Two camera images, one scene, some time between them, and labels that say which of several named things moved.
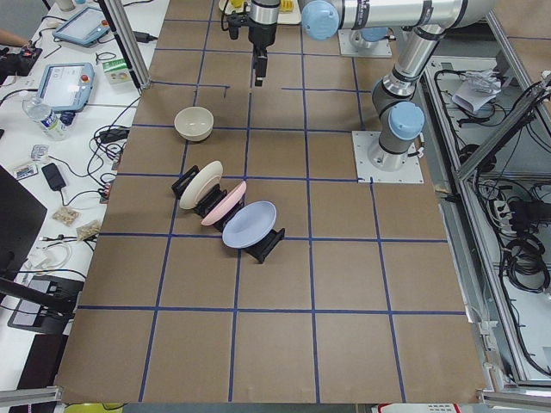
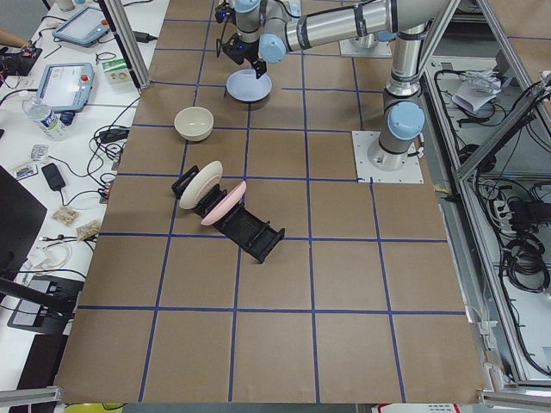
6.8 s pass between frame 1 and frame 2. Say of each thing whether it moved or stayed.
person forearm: stayed
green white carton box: stayed
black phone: stayed
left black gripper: moved
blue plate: moved
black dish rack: stayed
